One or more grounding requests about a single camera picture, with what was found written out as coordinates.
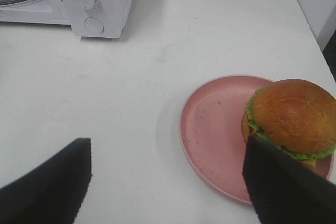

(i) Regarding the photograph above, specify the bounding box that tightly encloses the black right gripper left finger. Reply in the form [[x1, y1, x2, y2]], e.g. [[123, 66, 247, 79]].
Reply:
[[1, 138, 92, 223]]

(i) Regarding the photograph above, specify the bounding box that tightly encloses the pink round plate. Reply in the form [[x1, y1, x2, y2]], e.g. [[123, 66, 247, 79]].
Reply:
[[178, 74, 333, 205]]

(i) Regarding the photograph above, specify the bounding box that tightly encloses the toy burger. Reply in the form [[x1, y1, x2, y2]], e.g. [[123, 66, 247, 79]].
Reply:
[[241, 79, 335, 166]]

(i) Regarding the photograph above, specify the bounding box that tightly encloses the round white door button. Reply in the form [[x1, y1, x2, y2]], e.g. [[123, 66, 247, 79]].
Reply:
[[84, 17, 104, 34]]

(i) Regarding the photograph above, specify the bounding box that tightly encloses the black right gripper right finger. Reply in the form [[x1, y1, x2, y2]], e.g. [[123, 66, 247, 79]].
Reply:
[[243, 136, 335, 223]]

